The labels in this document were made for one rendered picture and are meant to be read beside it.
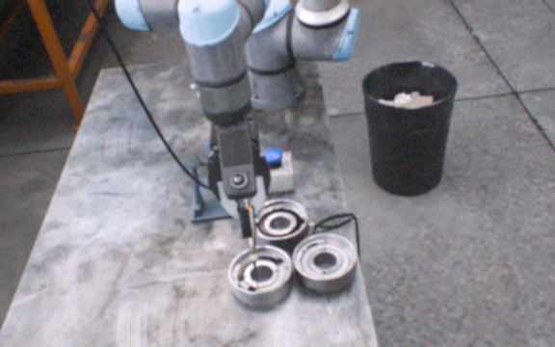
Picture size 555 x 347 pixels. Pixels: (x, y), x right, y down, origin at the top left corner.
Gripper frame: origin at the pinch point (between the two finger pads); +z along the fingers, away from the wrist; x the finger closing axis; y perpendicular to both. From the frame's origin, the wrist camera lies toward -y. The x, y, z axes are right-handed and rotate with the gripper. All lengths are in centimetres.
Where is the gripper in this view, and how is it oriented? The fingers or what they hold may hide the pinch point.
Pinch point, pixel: (247, 215)
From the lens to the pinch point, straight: 97.5
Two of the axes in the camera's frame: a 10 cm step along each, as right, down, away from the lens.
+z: 1.1, 7.8, 6.2
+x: -9.9, 1.3, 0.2
